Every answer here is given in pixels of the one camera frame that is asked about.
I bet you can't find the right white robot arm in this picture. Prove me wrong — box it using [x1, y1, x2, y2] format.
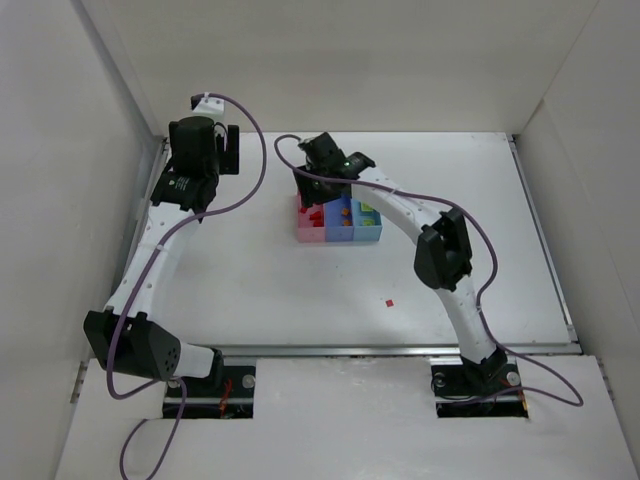
[294, 132, 507, 397]

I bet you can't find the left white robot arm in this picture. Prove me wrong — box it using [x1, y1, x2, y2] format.
[83, 116, 240, 386]

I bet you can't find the dark blue container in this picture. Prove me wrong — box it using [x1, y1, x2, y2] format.
[324, 197, 354, 242]

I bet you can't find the pink container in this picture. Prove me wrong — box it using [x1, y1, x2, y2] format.
[296, 194, 326, 243]

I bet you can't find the light blue container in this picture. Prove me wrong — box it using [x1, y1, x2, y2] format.
[351, 199, 382, 243]

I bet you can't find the left aluminium rail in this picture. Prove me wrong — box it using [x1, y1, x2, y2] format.
[101, 137, 168, 312]

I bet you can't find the aluminium rail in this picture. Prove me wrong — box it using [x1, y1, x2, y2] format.
[217, 342, 583, 358]
[507, 134, 582, 351]
[101, 137, 168, 312]

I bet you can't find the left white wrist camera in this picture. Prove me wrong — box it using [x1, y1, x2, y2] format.
[190, 93, 225, 122]

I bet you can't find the right aluminium rail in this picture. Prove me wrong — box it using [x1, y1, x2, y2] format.
[507, 134, 582, 351]

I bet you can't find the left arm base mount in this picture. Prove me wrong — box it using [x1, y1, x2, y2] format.
[182, 363, 256, 420]

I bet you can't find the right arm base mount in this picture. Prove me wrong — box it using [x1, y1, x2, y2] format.
[431, 362, 529, 419]

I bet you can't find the front aluminium rail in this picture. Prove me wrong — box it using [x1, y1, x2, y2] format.
[217, 342, 583, 358]

